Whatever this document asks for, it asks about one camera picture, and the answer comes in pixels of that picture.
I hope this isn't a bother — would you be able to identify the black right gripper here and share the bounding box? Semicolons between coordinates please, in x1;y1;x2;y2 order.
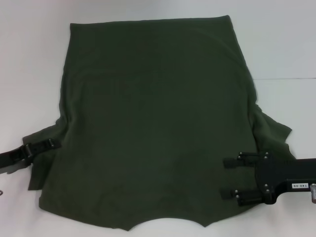
220;151;316;206

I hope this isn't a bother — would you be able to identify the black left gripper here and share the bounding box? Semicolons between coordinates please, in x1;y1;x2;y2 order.
0;138;62;175

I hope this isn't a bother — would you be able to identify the dark green shirt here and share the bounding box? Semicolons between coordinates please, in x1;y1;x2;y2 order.
22;15;300;233

